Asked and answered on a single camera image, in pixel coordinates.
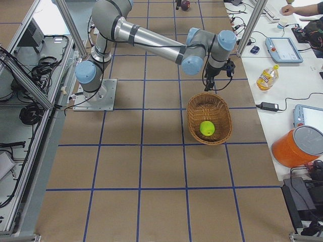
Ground green apple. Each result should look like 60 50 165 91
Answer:
199 120 215 137

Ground wicker basket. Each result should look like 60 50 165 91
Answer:
187 92 233 145

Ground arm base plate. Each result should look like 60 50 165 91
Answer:
73 79 118 111

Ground black power adapter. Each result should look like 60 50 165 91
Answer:
256 102 279 112

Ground dark red apple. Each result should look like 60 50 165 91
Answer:
180 0 190 11

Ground aluminium frame post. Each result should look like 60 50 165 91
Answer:
236 0 267 57

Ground teach pendant tablet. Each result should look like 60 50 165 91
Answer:
293 104 323 132

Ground juice bottle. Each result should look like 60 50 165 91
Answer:
256 64 280 91

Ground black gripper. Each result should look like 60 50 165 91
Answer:
176 0 227 91

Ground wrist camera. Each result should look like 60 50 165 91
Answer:
225 58 235 78

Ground orange bucket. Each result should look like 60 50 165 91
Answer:
272 125 322 168

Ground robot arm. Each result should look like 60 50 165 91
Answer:
75 1 236 103

